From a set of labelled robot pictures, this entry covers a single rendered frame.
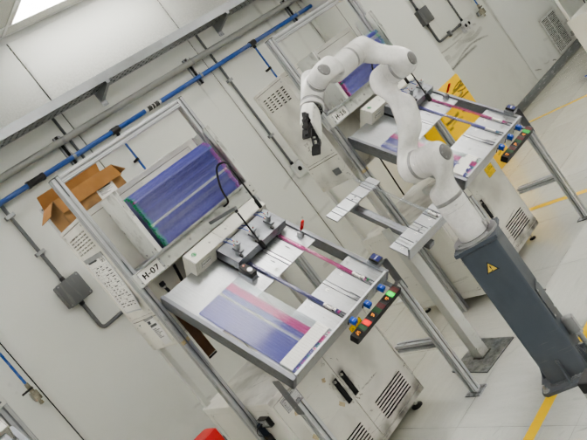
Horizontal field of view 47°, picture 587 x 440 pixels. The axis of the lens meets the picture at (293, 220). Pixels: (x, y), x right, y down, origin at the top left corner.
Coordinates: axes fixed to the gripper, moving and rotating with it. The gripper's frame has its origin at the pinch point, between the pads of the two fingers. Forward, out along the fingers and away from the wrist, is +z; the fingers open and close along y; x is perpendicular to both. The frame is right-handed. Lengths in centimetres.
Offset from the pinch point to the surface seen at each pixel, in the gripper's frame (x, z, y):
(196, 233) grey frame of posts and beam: -77, -16, -59
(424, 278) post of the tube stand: 13, -9, -123
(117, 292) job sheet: -119, 4, -66
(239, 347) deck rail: -52, 42, -62
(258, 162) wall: -118, -173, -204
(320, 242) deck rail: -27, -17, -87
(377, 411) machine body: -16, 48, -137
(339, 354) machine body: -27, 27, -115
